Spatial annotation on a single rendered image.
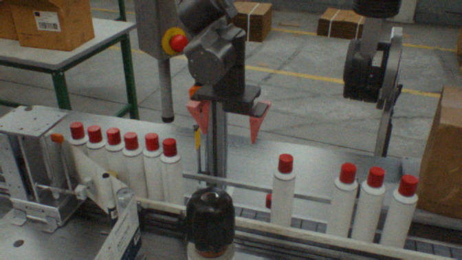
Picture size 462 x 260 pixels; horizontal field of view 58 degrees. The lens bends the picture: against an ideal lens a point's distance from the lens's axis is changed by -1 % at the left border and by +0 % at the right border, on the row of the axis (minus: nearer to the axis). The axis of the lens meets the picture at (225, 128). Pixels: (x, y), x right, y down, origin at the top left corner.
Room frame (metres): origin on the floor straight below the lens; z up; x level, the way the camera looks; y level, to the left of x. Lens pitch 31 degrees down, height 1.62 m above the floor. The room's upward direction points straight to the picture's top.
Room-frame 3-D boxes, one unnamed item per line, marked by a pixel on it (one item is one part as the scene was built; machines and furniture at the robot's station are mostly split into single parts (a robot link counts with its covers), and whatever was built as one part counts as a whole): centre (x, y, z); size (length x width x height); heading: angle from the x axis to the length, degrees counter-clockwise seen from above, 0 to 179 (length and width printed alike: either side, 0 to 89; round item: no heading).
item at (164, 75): (0.96, 0.15, 1.18); 0.04 x 0.04 x 0.21
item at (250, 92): (0.67, 0.00, 1.32); 0.10 x 0.07 x 0.07; 69
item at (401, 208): (0.69, -0.38, 0.98); 0.05 x 0.05 x 0.20
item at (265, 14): (5.00, -0.19, 0.16); 0.65 x 0.54 x 0.32; 73
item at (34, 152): (0.84, 0.45, 1.01); 0.14 x 0.13 x 0.26; 74
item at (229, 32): (0.66, 0.00, 1.38); 0.07 x 0.06 x 0.07; 159
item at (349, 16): (5.04, -1.49, 0.11); 0.65 x 0.54 x 0.22; 66
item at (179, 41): (0.85, 0.10, 1.33); 0.04 x 0.03 x 0.04; 129
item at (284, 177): (0.77, -0.14, 0.98); 0.05 x 0.05 x 0.20
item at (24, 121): (0.84, 0.46, 1.14); 0.14 x 0.11 x 0.01; 74
